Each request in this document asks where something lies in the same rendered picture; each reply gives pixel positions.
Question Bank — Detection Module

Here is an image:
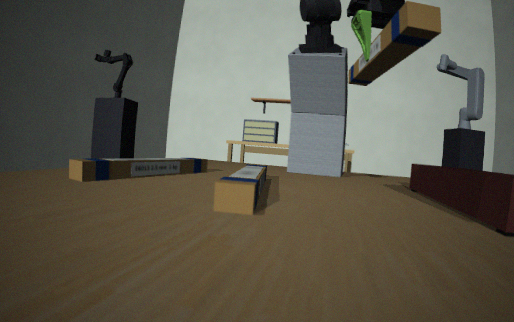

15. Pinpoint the brown rectangular box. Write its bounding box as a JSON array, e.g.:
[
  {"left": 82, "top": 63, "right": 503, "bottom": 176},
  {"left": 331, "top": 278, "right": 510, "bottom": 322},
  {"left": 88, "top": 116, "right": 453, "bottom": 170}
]
[{"left": 214, "top": 164, "right": 267, "bottom": 215}]

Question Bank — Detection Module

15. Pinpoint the long tan cardboard box with blue bands and white label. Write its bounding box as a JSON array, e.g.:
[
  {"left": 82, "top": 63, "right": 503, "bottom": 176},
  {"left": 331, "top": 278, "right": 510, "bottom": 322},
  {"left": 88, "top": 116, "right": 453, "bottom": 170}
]
[{"left": 69, "top": 158, "right": 208, "bottom": 182}]

